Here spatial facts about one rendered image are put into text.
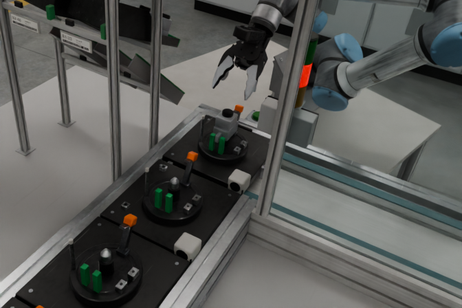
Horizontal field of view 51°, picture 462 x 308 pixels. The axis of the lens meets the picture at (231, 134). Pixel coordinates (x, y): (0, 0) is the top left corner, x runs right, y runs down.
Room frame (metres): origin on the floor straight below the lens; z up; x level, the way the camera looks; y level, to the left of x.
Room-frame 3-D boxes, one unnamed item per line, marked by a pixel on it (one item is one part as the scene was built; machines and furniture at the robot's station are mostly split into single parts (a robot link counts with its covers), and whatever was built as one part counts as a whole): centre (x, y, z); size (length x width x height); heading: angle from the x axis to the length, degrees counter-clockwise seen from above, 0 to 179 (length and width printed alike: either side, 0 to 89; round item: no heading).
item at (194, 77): (1.54, -0.19, 0.84); 0.90 x 0.70 x 0.03; 51
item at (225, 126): (1.05, 0.02, 1.06); 0.08 x 0.04 x 0.07; 158
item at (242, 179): (0.93, -0.04, 0.97); 0.05 x 0.05 x 0.04; 68
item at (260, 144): (1.06, 0.02, 0.96); 0.24 x 0.24 x 0.02; 68
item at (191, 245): (0.82, 0.11, 1.01); 0.24 x 0.24 x 0.13; 68
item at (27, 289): (0.59, 0.20, 1.01); 0.24 x 0.24 x 0.13; 68
